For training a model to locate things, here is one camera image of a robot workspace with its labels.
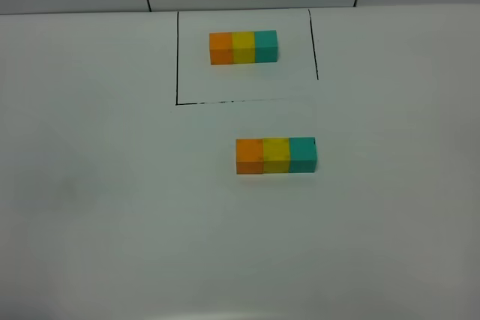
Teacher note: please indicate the orange template block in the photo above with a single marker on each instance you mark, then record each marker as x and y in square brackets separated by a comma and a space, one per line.
[221, 48]

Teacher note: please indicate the teal template block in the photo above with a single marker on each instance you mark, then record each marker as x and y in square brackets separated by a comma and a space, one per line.
[266, 46]

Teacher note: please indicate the yellow template block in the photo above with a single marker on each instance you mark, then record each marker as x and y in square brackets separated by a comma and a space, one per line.
[244, 48]

